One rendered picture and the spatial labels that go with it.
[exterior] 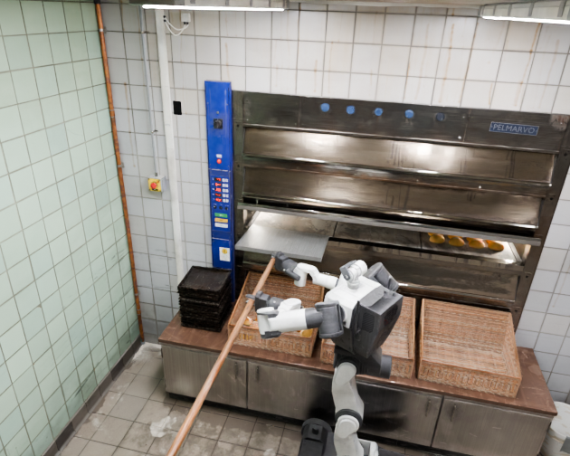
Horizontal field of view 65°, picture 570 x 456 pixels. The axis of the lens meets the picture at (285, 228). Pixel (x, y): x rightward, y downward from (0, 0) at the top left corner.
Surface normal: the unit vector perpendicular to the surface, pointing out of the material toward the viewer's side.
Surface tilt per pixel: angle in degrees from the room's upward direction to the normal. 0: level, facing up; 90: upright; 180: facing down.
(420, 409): 90
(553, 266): 90
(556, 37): 90
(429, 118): 90
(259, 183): 70
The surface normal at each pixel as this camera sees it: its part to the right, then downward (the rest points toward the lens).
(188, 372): -0.22, 0.43
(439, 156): -0.18, 0.08
